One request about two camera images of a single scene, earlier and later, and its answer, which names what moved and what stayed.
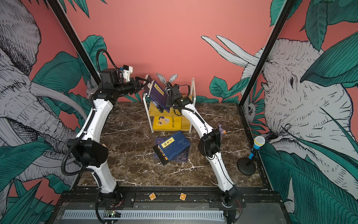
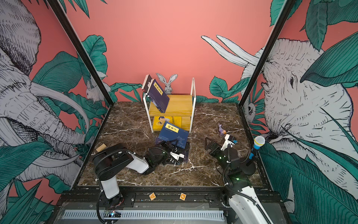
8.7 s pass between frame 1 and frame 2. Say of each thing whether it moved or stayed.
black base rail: stayed
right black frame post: stayed
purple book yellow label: stayed
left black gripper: moved
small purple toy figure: stayed
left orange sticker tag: stayed
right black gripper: moved
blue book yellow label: moved
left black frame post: stayed
